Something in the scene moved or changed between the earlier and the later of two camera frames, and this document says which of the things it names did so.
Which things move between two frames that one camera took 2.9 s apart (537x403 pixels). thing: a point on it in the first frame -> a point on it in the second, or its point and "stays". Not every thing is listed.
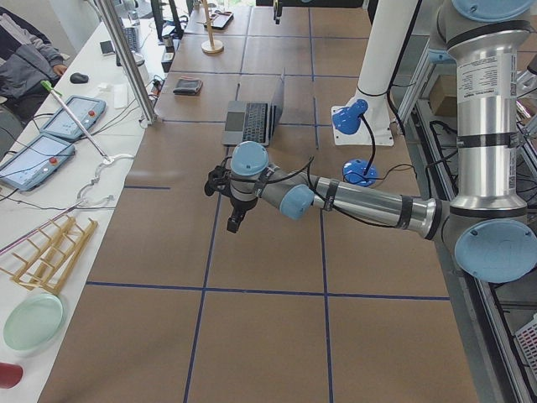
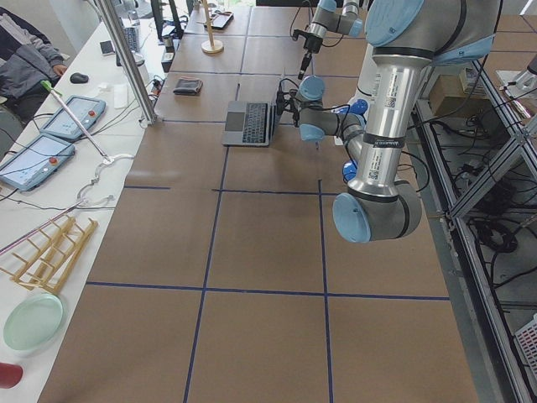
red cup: x=11 y=374 stays
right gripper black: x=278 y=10 -> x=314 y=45
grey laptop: x=245 y=121 stays
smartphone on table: x=106 y=47 stays
